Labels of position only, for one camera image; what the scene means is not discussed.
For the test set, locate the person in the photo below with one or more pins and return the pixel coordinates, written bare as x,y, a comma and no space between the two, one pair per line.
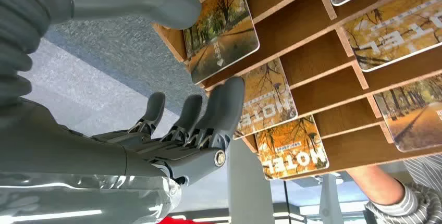
423,201

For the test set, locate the ribbed grey right arm sleeve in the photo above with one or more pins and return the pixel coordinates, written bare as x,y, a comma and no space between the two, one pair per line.
20,25

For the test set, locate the autumn tree hotel card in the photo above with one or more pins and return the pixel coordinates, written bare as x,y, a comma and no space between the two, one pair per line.
291,148
397,32
267,101

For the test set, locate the red object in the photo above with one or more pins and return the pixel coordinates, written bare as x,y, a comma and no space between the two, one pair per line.
179,220

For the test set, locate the white pillar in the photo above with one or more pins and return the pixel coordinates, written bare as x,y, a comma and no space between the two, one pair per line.
329,201

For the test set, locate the thin black pole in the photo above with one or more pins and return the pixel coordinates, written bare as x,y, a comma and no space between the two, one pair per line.
286,201

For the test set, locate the grey pillar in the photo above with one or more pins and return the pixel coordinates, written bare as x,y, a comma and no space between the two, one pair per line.
248,188

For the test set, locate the wooden card rack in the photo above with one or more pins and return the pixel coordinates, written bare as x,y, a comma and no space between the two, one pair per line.
310,19

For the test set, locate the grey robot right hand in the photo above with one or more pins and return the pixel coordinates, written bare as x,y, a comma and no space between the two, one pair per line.
69,153

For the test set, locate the autumn path card with heart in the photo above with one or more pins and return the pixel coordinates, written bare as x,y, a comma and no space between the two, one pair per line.
221,39

